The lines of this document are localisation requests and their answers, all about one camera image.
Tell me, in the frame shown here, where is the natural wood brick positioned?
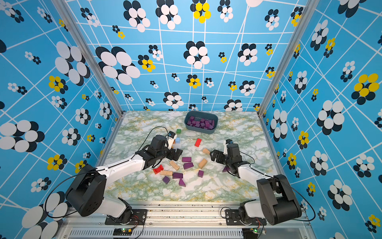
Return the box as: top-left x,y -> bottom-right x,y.
198,159 -> 208,169
169,160 -> 180,171
160,170 -> 173,176

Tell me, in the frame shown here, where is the purple cube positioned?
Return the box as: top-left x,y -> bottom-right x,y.
163,176 -> 170,184
198,170 -> 204,178

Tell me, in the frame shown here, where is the purple brick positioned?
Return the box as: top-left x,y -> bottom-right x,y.
183,162 -> 194,170
182,157 -> 192,162
172,172 -> 183,179

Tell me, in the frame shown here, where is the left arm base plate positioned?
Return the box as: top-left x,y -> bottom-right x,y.
105,209 -> 148,226

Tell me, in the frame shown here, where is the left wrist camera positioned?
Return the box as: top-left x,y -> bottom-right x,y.
168,131 -> 177,149

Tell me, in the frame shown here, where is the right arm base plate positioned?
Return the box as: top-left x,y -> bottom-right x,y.
224,209 -> 267,227

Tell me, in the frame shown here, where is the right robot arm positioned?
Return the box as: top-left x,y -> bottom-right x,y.
210,150 -> 302,225

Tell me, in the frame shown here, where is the teal storage bin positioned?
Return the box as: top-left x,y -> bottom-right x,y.
184,111 -> 218,134

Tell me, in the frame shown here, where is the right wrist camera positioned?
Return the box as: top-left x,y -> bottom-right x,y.
224,139 -> 241,157

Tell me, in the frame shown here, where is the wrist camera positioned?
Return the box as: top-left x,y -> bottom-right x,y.
168,131 -> 177,149
224,139 -> 241,157

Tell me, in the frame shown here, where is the red brick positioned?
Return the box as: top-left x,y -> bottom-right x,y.
195,138 -> 202,147

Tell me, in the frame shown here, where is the red arch block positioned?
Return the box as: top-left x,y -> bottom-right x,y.
153,165 -> 164,174

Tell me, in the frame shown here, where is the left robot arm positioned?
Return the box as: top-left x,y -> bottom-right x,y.
65,131 -> 183,224

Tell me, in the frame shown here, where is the aluminium rail frame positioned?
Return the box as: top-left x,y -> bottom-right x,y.
57,202 -> 316,239

